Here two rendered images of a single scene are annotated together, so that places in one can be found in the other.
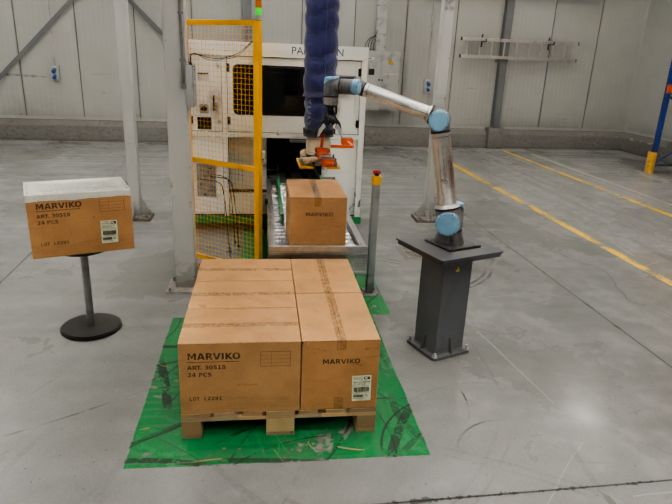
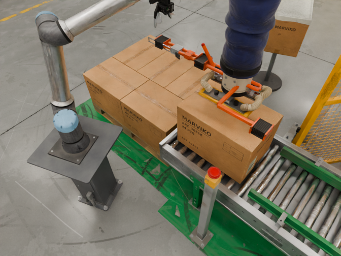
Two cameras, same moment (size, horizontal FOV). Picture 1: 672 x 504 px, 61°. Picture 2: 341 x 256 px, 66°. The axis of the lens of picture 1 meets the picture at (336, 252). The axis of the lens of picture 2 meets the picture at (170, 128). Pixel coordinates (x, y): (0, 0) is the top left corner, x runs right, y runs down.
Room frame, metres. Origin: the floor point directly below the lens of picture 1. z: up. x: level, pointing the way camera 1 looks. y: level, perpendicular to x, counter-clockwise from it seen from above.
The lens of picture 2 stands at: (4.87, -0.90, 2.25)
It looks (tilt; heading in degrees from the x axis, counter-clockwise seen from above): 50 degrees down; 142
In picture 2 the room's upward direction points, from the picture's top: 2 degrees counter-clockwise
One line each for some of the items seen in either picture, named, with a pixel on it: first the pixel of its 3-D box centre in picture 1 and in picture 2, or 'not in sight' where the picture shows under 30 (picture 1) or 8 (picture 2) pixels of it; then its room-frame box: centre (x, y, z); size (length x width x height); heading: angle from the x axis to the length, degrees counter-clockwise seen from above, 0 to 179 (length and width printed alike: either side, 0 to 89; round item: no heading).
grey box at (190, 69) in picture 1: (191, 85); not in sight; (4.44, 1.13, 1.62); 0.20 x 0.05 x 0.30; 8
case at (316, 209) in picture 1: (314, 213); (225, 128); (4.17, 0.17, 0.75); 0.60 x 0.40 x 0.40; 8
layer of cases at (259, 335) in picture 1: (277, 324); (157, 89); (3.11, 0.33, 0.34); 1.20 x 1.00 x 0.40; 8
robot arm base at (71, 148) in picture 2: (449, 234); (74, 138); (3.56, -0.73, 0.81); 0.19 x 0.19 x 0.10
